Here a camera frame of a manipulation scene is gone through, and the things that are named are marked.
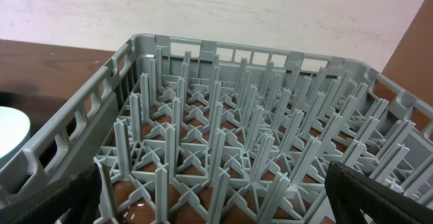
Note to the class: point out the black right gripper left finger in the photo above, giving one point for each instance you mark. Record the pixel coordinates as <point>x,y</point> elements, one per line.
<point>76,197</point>

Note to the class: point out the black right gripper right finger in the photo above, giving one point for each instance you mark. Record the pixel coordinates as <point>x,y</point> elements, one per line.
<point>351,195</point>

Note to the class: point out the grey plastic dishwasher rack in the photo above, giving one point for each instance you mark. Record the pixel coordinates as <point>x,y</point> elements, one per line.
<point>226,132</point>

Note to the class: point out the light blue small bowl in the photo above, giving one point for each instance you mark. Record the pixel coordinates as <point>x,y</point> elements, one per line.
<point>15,132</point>

